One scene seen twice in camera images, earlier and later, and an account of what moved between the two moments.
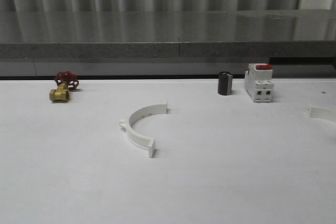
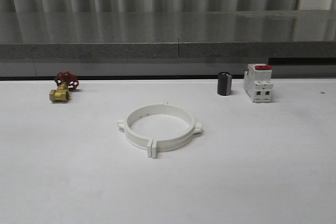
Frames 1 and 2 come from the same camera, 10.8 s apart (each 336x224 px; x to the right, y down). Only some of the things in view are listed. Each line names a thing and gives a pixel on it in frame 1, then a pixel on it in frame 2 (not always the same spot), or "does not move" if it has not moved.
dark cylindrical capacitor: [224, 84] does not move
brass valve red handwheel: [65, 81] does not move
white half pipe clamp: [315, 112] to [175, 144]
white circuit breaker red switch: [258, 82] does not move
